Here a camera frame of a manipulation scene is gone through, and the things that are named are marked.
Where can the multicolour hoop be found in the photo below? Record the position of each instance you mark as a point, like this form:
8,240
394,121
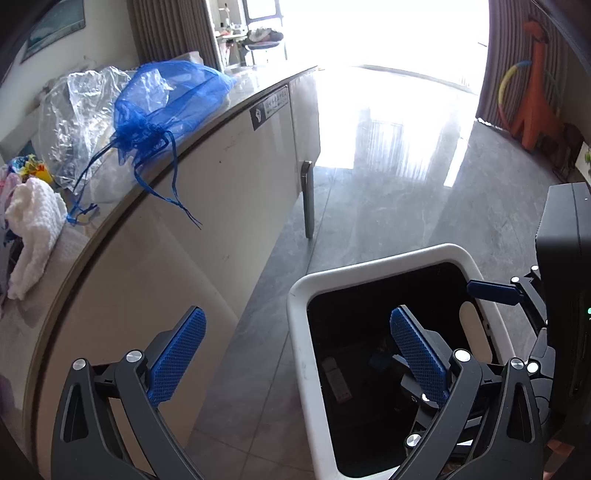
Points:
509,74

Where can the white coffee table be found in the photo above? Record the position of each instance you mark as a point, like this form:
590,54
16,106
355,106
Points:
221,184

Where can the grey pleated curtain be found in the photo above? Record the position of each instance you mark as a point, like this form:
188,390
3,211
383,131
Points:
503,46
171,27

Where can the clear plastic bag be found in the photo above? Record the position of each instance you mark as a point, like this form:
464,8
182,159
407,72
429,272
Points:
78,120

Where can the white waffle towel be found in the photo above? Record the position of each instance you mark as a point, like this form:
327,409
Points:
34,221

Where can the orange giraffe toy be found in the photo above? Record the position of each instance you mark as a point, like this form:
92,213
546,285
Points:
538,101

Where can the white trash bin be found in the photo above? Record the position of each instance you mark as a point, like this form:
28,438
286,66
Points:
304,350

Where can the teal framed wall picture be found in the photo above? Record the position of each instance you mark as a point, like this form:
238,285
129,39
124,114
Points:
55,23

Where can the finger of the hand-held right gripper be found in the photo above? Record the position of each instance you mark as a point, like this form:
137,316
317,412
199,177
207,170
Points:
418,422
491,291

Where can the small white flat item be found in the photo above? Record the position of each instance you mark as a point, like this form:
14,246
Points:
335,381

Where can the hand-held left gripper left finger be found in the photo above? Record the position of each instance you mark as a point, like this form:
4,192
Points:
178,355

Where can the colourful crumpled wrapper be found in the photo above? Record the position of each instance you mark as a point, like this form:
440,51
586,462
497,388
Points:
30,168

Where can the black swivel chair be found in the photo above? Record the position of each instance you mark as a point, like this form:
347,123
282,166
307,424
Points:
263,44

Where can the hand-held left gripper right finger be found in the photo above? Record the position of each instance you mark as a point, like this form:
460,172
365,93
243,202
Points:
418,350

